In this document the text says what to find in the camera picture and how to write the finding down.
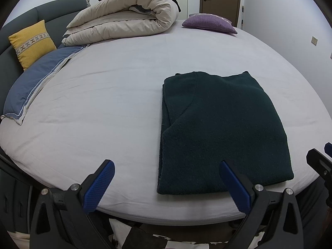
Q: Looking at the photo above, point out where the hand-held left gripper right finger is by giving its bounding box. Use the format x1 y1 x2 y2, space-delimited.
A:
219 160 304 249

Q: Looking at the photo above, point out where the dark green knitted sweater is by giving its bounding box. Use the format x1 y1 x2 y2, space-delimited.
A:
156 71 295 195

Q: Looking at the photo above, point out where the bed with white sheet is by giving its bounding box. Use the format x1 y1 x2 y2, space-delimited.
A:
0 19 327 226

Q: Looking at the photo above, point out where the rolled beige duvet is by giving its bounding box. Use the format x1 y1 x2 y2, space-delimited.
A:
61 0 179 47

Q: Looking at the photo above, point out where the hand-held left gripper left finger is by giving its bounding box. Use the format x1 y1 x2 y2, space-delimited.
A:
30 159 116 249

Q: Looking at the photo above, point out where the grey padded headboard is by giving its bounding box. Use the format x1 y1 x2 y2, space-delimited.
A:
0 0 91 83

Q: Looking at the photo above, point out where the black and white rug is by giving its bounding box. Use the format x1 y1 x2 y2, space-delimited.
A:
109 218 234 249

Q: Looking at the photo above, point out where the yellow pillow with patterned band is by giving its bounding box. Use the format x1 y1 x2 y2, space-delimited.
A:
8 19 57 71

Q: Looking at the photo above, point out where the dark drawer cabinet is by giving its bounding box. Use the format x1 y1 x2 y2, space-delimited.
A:
0 158 34 234

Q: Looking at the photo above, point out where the purple pillow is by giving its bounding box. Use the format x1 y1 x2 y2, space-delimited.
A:
182 14 238 35

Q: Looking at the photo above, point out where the person's grey trouser leg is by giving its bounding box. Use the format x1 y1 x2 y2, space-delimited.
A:
293 179 330 239

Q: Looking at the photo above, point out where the blue pillow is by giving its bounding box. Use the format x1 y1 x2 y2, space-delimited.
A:
1 45 90 126

